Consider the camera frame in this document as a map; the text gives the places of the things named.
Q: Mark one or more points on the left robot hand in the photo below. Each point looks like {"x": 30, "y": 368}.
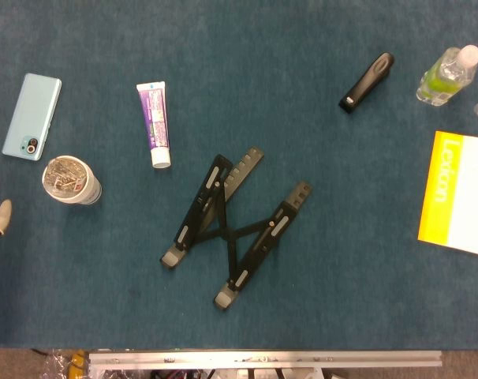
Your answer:
{"x": 4, "y": 209}

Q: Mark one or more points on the black folding laptop stand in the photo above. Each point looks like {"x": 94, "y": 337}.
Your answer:
{"x": 223, "y": 231}

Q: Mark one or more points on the round paper clip canister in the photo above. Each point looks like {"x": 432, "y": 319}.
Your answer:
{"x": 65, "y": 177}

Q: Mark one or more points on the light blue smartphone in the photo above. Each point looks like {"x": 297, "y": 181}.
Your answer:
{"x": 30, "y": 114}

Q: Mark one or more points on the clear crumpled plastic bag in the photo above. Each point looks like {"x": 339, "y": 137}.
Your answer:
{"x": 57, "y": 365}

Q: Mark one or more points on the yellow plastic item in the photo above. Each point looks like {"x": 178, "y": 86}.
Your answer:
{"x": 78, "y": 360}

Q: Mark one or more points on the purple white toothpaste tube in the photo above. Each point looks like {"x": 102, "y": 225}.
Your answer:
{"x": 156, "y": 118}

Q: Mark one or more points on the blue carpet table cloth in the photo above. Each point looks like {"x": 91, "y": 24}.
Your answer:
{"x": 262, "y": 59}

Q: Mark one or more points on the black stapler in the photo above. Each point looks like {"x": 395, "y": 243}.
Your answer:
{"x": 367, "y": 83}

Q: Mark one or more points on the clear bottle green liquid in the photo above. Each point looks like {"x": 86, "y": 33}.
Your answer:
{"x": 444, "y": 79}

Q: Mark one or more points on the yellow white Lexicon notebook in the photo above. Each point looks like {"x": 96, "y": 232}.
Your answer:
{"x": 467, "y": 189}

